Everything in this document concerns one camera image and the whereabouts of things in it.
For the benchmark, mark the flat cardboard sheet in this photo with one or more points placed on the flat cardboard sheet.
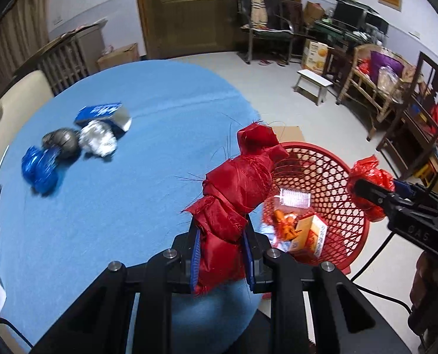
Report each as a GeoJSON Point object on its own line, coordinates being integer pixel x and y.
{"type": "Point", "coordinates": [291, 134]}

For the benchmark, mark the blue carton box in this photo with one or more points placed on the blue carton box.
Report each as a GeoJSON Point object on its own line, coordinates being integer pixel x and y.
{"type": "Point", "coordinates": [97, 112]}

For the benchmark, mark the wooden door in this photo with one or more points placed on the wooden door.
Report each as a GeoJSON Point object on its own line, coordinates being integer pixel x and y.
{"type": "Point", "coordinates": [182, 18]}

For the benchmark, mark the red cloth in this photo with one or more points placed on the red cloth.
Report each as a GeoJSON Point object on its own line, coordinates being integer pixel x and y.
{"type": "Point", "coordinates": [237, 191]}

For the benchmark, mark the radiator cabinet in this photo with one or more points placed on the radiator cabinet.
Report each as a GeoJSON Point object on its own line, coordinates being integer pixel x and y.
{"type": "Point", "coordinates": [68, 59]}

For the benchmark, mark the cluttered desk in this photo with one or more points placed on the cluttered desk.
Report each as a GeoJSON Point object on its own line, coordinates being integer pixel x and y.
{"type": "Point", "coordinates": [333, 37]}

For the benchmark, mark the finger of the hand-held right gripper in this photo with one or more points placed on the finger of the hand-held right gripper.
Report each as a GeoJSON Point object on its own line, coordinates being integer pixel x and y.
{"type": "Point", "coordinates": [373, 191]}
{"type": "Point", "coordinates": [403, 190]}

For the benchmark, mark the dark wooden shelf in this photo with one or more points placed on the dark wooden shelf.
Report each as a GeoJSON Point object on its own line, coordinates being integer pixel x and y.
{"type": "Point", "coordinates": [425, 66]}

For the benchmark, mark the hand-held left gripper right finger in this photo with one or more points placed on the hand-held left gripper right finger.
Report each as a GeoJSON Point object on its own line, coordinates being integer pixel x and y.
{"type": "Point", "coordinates": [249, 265]}

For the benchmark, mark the black computer monitor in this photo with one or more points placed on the black computer monitor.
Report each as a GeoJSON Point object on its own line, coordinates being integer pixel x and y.
{"type": "Point", "coordinates": [348, 14]}

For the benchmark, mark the red plastic bag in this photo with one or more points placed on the red plastic bag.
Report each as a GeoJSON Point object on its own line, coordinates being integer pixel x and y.
{"type": "Point", "coordinates": [366, 167]}

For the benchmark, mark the dark metal chair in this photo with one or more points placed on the dark metal chair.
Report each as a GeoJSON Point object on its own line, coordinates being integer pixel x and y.
{"type": "Point", "coordinates": [274, 33]}

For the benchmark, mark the clear plastic bag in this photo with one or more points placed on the clear plastic bag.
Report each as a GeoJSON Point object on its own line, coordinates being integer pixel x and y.
{"type": "Point", "coordinates": [388, 79]}

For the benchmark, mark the blue plastic bag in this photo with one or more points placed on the blue plastic bag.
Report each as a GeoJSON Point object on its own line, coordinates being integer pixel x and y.
{"type": "Point", "coordinates": [40, 169]}

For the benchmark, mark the wicker armchair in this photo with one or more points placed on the wicker armchair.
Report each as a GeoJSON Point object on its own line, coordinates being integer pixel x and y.
{"type": "Point", "coordinates": [355, 77]}

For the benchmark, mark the white pill pack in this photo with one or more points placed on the white pill pack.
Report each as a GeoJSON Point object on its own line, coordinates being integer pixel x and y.
{"type": "Point", "coordinates": [294, 198]}

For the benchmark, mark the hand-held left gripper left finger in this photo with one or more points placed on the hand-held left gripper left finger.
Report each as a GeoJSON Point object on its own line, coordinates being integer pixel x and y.
{"type": "Point", "coordinates": [194, 265]}

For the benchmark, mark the beige curtain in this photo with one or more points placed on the beige curtain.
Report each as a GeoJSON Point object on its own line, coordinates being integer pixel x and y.
{"type": "Point", "coordinates": [16, 33]}

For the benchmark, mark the purple cushion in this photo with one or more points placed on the purple cushion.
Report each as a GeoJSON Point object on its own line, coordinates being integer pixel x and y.
{"type": "Point", "coordinates": [384, 62]}

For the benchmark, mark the orange white carton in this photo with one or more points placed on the orange white carton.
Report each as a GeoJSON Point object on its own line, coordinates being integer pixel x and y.
{"type": "Point", "coordinates": [307, 236]}

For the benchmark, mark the striped scarf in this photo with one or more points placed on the striped scarf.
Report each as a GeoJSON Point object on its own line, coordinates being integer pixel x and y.
{"type": "Point", "coordinates": [257, 7]}

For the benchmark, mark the small brown cardboard box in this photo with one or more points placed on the small brown cardboard box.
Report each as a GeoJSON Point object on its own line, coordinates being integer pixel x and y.
{"type": "Point", "coordinates": [313, 13]}

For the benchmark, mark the red plastic basket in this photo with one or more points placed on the red plastic basket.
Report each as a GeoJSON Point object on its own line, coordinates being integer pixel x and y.
{"type": "Point", "coordinates": [337, 177]}

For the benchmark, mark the white wooden stool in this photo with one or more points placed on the white wooden stool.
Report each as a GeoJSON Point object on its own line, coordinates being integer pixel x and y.
{"type": "Point", "coordinates": [313, 77]}

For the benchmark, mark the black plastic bag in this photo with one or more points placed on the black plastic bag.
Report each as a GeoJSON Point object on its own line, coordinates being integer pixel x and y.
{"type": "Point", "coordinates": [62, 142]}

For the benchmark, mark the orange printed cardboard box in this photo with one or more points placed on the orange printed cardboard box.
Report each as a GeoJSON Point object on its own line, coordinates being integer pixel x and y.
{"type": "Point", "coordinates": [314, 55]}

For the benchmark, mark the beige leather sofa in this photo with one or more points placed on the beige leather sofa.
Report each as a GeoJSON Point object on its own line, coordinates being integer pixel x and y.
{"type": "Point", "coordinates": [23, 88]}

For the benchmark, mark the orange wrapper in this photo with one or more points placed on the orange wrapper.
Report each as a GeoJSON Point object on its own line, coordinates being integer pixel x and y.
{"type": "Point", "coordinates": [285, 225]}

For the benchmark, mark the person's right hand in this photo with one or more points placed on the person's right hand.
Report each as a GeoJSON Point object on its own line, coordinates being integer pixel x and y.
{"type": "Point", "coordinates": [431, 291]}

